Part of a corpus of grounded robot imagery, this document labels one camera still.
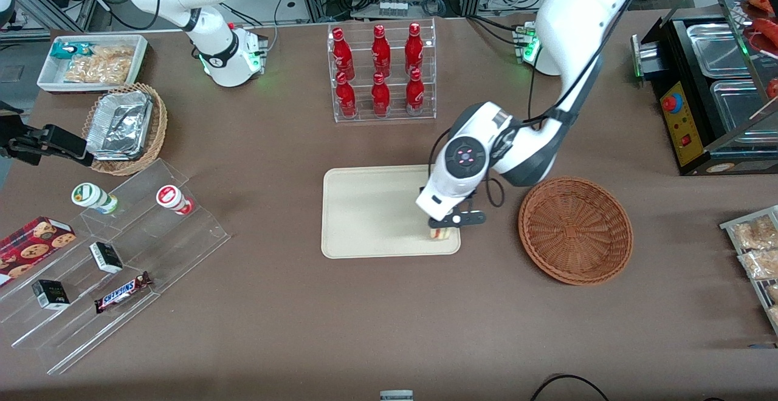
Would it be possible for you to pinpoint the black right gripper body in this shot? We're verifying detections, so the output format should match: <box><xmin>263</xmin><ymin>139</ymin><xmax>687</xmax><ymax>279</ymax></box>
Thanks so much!
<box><xmin>0</xmin><ymin>101</ymin><xmax>47</xmax><ymax>160</ymax></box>

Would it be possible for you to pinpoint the beige plastic tray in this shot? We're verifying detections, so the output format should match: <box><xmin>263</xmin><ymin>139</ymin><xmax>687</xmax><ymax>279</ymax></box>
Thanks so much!
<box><xmin>321</xmin><ymin>165</ymin><xmax>461</xmax><ymax>259</ymax></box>

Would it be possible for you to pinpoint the tan wicker basket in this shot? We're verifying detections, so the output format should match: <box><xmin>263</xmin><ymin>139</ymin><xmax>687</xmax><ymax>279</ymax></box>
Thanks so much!
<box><xmin>81</xmin><ymin>83</ymin><xmax>169</xmax><ymax>177</ymax></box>

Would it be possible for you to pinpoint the round brown wicker basket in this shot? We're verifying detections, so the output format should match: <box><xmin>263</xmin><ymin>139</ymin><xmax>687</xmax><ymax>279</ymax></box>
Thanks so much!
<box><xmin>518</xmin><ymin>176</ymin><xmax>634</xmax><ymax>286</ymax></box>

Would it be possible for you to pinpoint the tray of packaged snacks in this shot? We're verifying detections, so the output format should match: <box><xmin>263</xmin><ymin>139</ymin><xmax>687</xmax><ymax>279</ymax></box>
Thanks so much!
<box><xmin>720</xmin><ymin>205</ymin><xmax>778</xmax><ymax>336</ymax></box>

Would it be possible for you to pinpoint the green lidded drink cup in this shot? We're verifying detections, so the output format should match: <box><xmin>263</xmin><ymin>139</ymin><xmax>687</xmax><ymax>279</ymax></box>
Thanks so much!
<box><xmin>71</xmin><ymin>182</ymin><xmax>120</xmax><ymax>215</ymax></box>

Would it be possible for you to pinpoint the stack of foil trays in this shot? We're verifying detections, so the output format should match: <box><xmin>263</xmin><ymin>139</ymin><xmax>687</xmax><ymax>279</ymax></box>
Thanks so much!
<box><xmin>86</xmin><ymin>91</ymin><xmax>153</xmax><ymax>161</ymax></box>

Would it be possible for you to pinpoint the white rectangular snack bin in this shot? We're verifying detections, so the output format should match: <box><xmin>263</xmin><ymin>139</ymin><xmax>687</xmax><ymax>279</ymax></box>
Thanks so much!
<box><xmin>36</xmin><ymin>34</ymin><xmax>149</xmax><ymax>94</ymax></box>

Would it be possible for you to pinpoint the bag of fried snacks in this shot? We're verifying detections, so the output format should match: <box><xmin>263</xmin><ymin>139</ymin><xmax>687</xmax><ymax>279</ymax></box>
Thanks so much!
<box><xmin>63</xmin><ymin>46</ymin><xmax>136</xmax><ymax>84</ymax></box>

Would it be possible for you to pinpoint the green snack packet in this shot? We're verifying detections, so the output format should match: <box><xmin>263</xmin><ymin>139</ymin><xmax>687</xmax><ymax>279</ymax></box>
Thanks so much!
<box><xmin>50</xmin><ymin>41</ymin><xmax>93</xmax><ymax>60</ymax></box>

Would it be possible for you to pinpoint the clear acrylic bottle rack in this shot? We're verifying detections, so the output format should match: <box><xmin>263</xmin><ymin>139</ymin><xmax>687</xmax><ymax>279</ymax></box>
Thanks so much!
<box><xmin>327</xmin><ymin>18</ymin><xmax>438</xmax><ymax>124</ymax></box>

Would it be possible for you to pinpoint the red drink bottle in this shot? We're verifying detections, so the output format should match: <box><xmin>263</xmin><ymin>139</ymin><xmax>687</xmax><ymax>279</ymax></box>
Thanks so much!
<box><xmin>371</xmin><ymin>72</ymin><xmax>391</xmax><ymax>117</ymax></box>
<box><xmin>405</xmin><ymin>68</ymin><xmax>426</xmax><ymax>116</ymax></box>
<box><xmin>404</xmin><ymin>22</ymin><xmax>424</xmax><ymax>77</ymax></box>
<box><xmin>371</xmin><ymin>24</ymin><xmax>392</xmax><ymax>78</ymax></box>
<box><xmin>332</xmin><ymin>27</ymin><xmax>356</xmax><ymax>81</ymax></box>
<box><xmin>336</xmin><ymin>72</ymin><xmax>358</xmax><ymax>118</ymax></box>

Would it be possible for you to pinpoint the red cookie box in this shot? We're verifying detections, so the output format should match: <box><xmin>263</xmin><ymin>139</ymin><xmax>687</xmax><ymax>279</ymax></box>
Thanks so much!
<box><xmin>0</xmin><ymin>216</ymin><xmax>77</xmax><ymax>287</ymax></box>

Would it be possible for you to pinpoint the red lidded drink cup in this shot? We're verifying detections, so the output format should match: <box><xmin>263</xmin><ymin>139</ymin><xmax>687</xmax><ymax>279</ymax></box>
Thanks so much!
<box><xmin>156</xmin><ymin>185</ymin><xmax>196</xmax><ymax>217</ymax></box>

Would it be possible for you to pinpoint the small black box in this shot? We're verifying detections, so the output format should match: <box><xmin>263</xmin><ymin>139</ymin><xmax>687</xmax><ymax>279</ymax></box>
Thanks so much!
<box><xmin>32</xmin><ymin>279</ymin><xmax>71</xmax><ymax>311</ymax></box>
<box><xmin>89</xmin><ymin>241</ymin><xmax>125</xmax><ymax>275</ymax></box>

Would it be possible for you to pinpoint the clear acrylic stepped display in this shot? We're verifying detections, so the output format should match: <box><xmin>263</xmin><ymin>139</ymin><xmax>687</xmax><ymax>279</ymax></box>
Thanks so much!
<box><xmin>0</xmin><ymin>158</ymin><xmax>232</xmax><ymax>376</ymax></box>

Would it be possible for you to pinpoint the Snickers chocolate bar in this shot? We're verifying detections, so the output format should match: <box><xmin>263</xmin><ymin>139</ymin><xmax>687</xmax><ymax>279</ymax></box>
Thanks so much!
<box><xmin>94</xmin><ymin>271</ymin><xmax>153</xmax><ymax>315</ymax></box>

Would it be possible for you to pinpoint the black food warmer yellow panel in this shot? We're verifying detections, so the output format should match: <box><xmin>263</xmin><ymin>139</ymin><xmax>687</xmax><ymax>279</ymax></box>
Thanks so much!
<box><xmin>631</xmin><ymin>0</ymin><xmax>778</xmax><ymax>177</ymax></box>

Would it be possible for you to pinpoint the steel warmer pan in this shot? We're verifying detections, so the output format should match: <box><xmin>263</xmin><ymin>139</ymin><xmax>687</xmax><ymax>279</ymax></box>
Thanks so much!
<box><xmin>686</xmin><ymin>22</ymin><xmax>756</xmax><ymax>79</ymax></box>
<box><xmin>709</xmin><ymin>78</ymin><xmax>778</xmax><ymax>148</ymax></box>

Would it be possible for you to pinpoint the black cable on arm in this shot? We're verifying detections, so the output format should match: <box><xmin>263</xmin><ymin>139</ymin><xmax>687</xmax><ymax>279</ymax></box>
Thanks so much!
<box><xmin>428</xmin><ymin>0</ymin><xmax>658</xmax><ymax>208</ymax></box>

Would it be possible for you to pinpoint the black floor cable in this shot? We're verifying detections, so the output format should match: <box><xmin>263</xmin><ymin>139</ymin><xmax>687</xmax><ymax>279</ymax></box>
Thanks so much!
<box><xmin>529</xmin><ymin>374</ymin><xmax>610</xmax><ymax>401</ymax></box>

